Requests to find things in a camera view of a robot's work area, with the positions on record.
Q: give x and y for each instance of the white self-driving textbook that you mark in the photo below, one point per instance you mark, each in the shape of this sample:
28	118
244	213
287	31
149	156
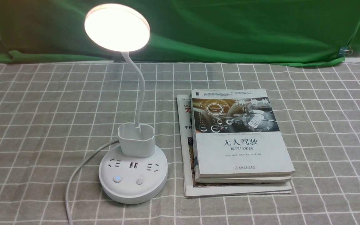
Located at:
236	135

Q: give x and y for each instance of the magazine at stack bottom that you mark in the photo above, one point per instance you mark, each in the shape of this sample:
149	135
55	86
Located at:
199	190

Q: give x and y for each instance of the blue binder clip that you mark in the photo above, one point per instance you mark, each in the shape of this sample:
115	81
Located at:
345	51

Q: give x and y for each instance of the grey checkered tablecloth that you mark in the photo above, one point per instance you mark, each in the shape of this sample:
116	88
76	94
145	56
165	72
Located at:
52	116

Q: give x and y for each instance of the white desk lamp with sockets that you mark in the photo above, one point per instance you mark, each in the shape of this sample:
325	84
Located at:
135	170

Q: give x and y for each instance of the green backdrop cloth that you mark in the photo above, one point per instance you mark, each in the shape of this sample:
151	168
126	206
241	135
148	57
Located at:
303	33

